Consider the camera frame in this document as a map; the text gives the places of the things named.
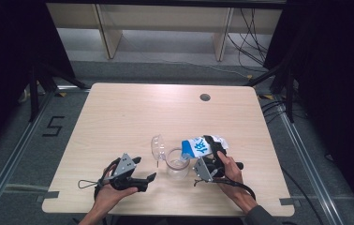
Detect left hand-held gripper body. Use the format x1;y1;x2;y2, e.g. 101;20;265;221
102;152;150;193

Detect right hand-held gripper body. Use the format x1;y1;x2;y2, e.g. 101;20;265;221
192;145;245;184

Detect blue and white bag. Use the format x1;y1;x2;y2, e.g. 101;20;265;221
180;134;230;161

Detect clear jar with hinged lid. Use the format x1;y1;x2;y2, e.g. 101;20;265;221
150;133;192;182

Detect person's right hand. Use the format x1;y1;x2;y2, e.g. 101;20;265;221
215;151;252;205

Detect person's left hand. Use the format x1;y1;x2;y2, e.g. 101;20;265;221
93;168;140;214

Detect grey tape strip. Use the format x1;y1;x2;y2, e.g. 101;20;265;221
279;197;296;207
36;190;60;203

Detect black metal stand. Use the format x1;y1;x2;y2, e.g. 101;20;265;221
27;60;89;124
243;61;297;125

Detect light wooden shelf unit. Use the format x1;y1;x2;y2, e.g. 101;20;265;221
45;3;284;62

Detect black curtain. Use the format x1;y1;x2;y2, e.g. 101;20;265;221
0;0;77;161
263;0;354;218

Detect thin black cord loop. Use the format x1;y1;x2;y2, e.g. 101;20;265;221
77;179;100;189

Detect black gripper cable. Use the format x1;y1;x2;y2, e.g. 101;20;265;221
214;167;324;225

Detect black floor cables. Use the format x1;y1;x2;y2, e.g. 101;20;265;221
260;98;308;125

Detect thin white floor cable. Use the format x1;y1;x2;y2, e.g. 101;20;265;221
153;58;252;80

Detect aluminium floor rail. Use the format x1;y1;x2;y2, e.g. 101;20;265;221
0;89;56;221
277;102;346;225

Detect bundle of black cables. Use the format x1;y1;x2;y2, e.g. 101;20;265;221
226;7;272;68

